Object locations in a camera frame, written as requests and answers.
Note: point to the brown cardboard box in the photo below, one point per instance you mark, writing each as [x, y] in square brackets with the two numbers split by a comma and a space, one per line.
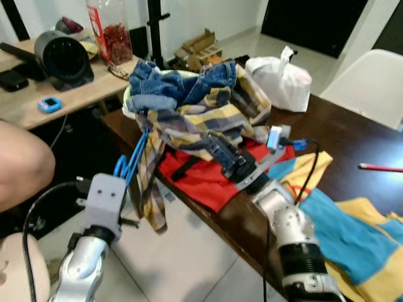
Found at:
[198, 50]

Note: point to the red pen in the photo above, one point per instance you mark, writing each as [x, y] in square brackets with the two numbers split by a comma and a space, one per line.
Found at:
[381, 167]

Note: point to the blue denim jeans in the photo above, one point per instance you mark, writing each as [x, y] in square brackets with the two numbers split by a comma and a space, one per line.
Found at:
[170, 78]

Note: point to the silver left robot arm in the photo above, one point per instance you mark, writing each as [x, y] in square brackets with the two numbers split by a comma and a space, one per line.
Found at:
[82, 270]

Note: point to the black tube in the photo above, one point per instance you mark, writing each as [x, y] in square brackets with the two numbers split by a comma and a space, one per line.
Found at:
[19, 51]

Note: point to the white plastic chair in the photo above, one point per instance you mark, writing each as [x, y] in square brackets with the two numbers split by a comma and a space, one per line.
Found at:
[365, 88]

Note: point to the light wooden desk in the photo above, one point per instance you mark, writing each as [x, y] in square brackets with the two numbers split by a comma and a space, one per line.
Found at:
[75, 94]

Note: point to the black stand pole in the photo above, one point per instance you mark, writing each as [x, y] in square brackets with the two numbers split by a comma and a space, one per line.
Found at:
[156, 31]

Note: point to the yellow navy plaid shirt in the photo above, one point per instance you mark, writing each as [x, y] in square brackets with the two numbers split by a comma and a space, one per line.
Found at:
[189, 119]

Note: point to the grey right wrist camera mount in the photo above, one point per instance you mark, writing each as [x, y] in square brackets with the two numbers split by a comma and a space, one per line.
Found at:
[277, 137]

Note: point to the red garment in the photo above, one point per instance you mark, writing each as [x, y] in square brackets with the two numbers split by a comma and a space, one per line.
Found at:
[201, 182]

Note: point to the dark red bowl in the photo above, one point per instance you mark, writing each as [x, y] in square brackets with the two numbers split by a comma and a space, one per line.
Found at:
[70, 25]

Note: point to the clear bag of red chilies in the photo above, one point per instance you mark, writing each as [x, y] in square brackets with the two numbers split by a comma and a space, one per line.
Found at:
[113, 34]

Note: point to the dark brown wooden table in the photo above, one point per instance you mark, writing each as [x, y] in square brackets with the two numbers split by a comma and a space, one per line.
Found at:
[352, 135]

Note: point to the small blue gadget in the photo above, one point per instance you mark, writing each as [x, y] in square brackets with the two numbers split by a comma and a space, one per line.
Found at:
[49, 104]

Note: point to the blue plastic hanger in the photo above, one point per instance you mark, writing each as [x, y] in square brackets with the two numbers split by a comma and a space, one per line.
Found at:
[137, 157]

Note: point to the yellow and blue garment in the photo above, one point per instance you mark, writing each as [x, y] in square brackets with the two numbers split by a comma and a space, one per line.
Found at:
[312, 167]
[352, 245]

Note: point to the person bare leg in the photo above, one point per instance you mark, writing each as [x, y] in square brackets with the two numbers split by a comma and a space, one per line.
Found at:
[22, 163]
[19, 270]

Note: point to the black wallet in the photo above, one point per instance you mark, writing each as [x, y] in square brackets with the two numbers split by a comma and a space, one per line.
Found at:
[12, 80]

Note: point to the black glass door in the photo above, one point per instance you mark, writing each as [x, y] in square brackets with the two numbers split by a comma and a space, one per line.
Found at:
[315, 25]

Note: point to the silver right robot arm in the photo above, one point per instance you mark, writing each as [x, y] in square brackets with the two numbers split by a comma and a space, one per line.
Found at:
[289, 226]

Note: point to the white plastic bag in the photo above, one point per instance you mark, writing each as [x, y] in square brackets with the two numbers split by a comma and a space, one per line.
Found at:
[277, 78]

